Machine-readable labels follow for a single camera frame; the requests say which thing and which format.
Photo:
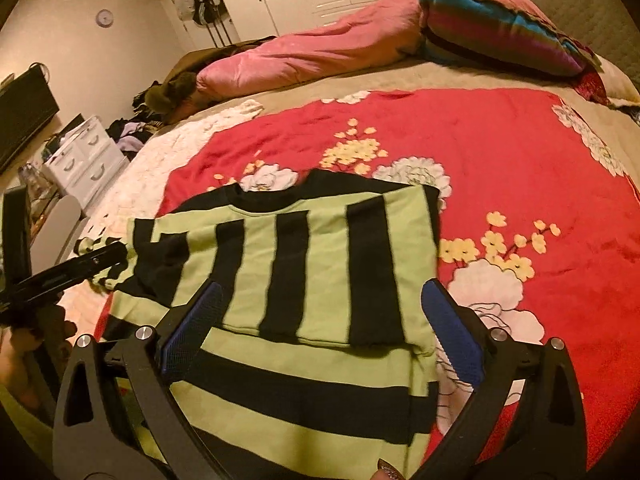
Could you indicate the cream quilted bedspread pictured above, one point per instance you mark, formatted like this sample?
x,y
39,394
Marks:
x,y
165,160

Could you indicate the beige bed sheet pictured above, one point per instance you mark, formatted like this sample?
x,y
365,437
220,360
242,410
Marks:
x,y
400,77

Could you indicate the pile of dark clothes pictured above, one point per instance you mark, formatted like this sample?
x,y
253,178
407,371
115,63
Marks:
x,y
132,135

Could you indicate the clutter of small toiletries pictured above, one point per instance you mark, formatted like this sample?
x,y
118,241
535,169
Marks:
x,y
37,170

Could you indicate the pink quilt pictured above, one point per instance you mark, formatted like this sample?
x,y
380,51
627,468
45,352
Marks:
x,y
325,50

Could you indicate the black television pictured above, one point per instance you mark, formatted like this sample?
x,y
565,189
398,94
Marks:
x,y
25,110

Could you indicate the round wall clock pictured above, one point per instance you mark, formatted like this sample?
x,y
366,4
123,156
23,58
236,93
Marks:
x,y
105,17

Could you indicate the person's left hand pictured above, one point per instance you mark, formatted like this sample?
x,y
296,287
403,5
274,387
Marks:
x,y
22,355

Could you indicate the person's right hand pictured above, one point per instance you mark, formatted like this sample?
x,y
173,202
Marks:
x,y
388,469

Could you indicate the hanging bags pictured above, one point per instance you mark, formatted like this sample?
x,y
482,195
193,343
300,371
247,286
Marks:
x,y
200,2

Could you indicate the grey quilted headboard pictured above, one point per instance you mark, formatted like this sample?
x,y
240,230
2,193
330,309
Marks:
x,y
550,0

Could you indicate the dark red cloth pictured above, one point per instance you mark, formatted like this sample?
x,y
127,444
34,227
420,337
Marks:
x,y
592,87

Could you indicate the multicolour striped blanket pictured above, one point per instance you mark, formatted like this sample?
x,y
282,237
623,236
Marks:
x,y
500,25

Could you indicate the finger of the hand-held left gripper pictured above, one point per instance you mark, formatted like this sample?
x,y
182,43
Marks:
x,y
75,270
16,235

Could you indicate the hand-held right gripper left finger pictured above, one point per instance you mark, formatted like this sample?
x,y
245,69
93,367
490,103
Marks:
x,y
192,330

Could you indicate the red floral blanket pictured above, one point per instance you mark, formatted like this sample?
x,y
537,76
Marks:
x,y
500,160

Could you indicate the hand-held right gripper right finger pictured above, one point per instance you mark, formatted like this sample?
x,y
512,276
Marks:
x,y
450,330

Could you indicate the white rounded panel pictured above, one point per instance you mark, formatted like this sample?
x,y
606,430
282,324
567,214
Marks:
x,y
57,225

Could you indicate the green black striped sweater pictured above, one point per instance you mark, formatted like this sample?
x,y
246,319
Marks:
x,y
320,360

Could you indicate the white drawer chest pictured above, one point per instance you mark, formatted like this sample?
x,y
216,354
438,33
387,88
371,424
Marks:
x,y
87,160

